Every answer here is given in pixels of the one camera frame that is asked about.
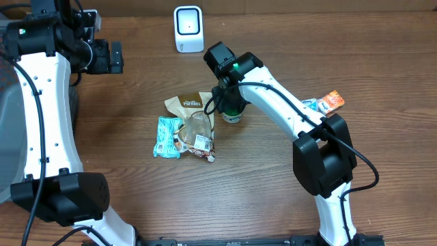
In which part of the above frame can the green lid jar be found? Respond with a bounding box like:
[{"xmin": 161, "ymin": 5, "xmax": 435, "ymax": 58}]
[{"xmin": 222, "ymin": 107, "xmax": 244, "ymax": 124}]

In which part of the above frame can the brown PanTree snack bag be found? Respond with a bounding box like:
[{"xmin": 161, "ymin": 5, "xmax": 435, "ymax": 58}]
[{"xmin": 165, "ymin": 92, "xmax": 216, "ymax": 163}]

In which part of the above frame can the teal tissue packet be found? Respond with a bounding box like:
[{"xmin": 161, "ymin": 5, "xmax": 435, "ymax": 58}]
[{"xmin": 153, "ymin": 116, "xmax": 183, "ymax": 159}]

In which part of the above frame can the teal gum packet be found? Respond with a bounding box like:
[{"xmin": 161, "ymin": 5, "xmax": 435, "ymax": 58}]
[{"xmin": 302, "ymin": 98, "xmax": 319, "ymax": 111}]

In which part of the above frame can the orange snack packet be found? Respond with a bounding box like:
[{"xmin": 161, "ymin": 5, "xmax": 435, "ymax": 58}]
[{"xmin": 318, "ymin": 90, "xmax": 345, "ymax": 115}]

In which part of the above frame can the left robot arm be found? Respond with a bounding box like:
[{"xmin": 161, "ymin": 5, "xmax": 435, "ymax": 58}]
[{"xmin": 2, "ymin": 0, "xmax": 141, "ymax": 245}]

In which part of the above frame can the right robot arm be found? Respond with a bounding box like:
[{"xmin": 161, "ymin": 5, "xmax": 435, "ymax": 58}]
[{"xmin": 203, "ymin": 42, "xmax": 356, "ymax": 245}]

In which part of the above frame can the white barcode scanner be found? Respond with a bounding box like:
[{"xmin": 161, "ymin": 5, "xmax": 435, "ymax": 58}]
[{"xmin": 173, "ymin": 5, "xmax": 204, "ymax": 53}]

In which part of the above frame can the grey plastic shopping basket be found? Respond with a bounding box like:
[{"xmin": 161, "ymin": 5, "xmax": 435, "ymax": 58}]
[{"xmin": 0, "ymin": 20, "xmax": 79, "ymax": 204}]

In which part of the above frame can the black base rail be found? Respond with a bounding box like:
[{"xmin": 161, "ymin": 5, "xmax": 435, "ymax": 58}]
[{"xmin": 137, "ymin": 234, "xmax": 386, "ymax": 246}]

